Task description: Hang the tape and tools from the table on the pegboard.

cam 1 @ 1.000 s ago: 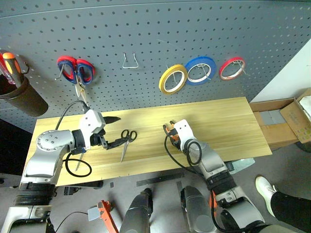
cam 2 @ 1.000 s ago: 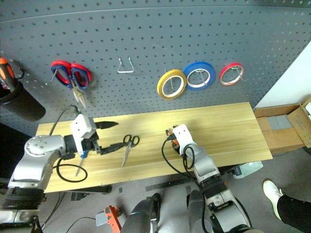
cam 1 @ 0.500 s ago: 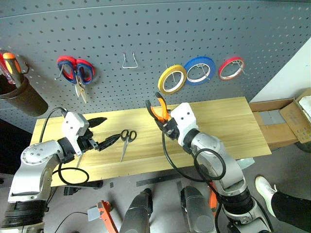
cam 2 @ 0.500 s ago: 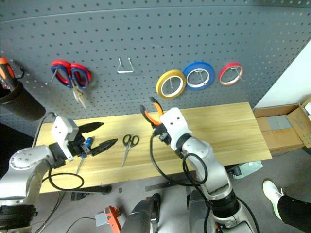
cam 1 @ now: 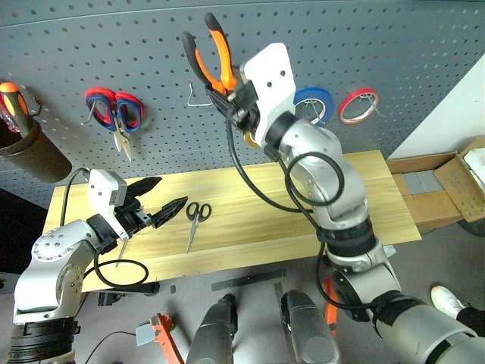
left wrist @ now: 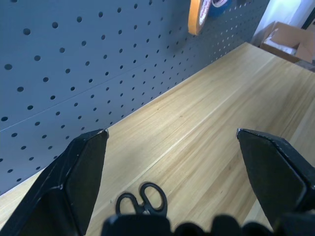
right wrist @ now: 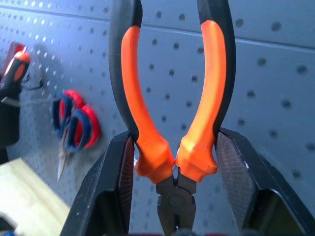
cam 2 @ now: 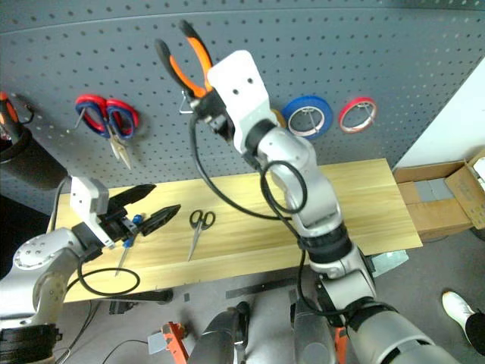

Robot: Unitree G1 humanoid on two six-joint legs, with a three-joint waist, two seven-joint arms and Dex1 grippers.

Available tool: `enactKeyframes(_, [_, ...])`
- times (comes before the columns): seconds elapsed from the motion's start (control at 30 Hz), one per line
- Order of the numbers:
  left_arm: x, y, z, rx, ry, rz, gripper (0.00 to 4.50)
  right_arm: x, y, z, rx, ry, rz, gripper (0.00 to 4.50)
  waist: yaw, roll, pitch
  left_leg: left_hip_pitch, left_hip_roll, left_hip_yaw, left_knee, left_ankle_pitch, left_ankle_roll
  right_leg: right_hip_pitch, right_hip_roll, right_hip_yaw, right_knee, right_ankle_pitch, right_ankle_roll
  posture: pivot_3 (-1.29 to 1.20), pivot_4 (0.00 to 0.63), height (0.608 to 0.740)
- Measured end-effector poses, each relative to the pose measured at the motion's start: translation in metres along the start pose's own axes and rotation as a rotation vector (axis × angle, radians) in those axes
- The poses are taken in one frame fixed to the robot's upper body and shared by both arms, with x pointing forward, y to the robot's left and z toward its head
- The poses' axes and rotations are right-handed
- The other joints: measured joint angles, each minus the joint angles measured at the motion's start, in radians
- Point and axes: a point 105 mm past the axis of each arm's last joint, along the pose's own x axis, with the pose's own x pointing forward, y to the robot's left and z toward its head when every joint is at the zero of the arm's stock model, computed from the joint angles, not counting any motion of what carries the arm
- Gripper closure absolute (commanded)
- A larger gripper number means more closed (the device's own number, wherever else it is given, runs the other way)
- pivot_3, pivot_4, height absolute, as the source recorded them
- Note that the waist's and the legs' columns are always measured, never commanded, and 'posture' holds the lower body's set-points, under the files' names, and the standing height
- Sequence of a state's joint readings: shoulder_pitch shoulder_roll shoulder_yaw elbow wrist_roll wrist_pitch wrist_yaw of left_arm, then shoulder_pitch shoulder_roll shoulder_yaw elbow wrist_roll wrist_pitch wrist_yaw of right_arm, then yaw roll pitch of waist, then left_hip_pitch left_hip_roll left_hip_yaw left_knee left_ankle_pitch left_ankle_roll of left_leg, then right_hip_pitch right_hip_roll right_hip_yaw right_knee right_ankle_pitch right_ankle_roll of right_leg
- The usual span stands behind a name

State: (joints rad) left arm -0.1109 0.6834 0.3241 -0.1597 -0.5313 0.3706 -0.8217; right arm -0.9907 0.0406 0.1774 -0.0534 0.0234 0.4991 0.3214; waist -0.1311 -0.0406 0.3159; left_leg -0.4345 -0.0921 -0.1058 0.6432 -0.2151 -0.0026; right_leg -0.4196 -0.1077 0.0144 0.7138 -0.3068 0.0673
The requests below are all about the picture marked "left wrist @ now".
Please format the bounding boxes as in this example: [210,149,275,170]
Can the black-handled scissors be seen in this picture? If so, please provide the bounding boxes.
[115,181,168,217]

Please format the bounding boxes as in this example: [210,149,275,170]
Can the orange tape roll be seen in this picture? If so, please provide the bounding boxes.
[188,0,212,35]

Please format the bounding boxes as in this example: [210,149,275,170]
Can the open cardboard box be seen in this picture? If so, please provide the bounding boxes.
[259,21,315,63]

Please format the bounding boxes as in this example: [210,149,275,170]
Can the grey perforated pegboard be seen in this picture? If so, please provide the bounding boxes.
[0,0,271,197]

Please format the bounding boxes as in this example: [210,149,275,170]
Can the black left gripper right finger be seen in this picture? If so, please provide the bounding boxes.
[236,128,315,233]

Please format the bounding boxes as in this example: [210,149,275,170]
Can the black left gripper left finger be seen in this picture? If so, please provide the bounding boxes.
[0,128,110,236]

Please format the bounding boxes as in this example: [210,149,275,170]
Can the blue tape roll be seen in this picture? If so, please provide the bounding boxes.
[208,0,233,18]

